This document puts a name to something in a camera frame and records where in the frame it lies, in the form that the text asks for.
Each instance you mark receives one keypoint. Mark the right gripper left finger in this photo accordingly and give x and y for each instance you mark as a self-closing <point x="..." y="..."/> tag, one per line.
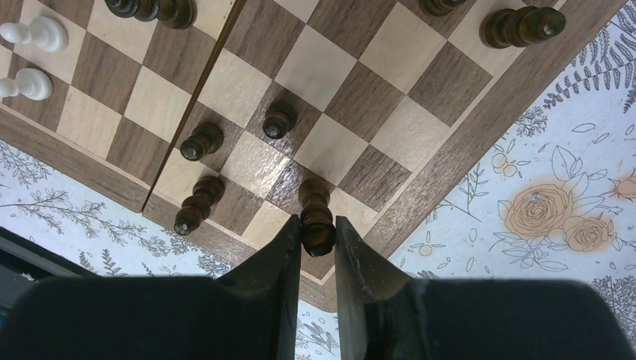
<point x="248" y="313"/>

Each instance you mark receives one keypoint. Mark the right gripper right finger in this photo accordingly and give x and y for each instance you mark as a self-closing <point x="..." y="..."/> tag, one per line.
<point x="386" y="314"/>

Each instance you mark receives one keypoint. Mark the dark chess piece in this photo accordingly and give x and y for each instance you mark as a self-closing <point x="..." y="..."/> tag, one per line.
<point x="522" y="27"/>
<point x="280" y="119"/>
<point x="195" y="209"/>
<point x="206" y="138"/>
<point x="174" y="14"/>
<point x="317" y="228"/>

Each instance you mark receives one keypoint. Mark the wooden chess board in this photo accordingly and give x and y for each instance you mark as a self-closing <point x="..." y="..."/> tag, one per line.
<point x="376" y="85"/>

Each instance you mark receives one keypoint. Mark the white chess pawn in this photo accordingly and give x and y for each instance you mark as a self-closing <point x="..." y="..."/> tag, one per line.
<point x="44" y="32"/>
<point x="32" y="83"/>

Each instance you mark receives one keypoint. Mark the floral table cloth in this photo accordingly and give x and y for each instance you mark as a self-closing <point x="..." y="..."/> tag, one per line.
<point x="536" y="185"/>

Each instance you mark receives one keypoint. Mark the black mounting rail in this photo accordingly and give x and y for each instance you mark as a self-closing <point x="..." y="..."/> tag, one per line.
<point x="24" y="263"/>

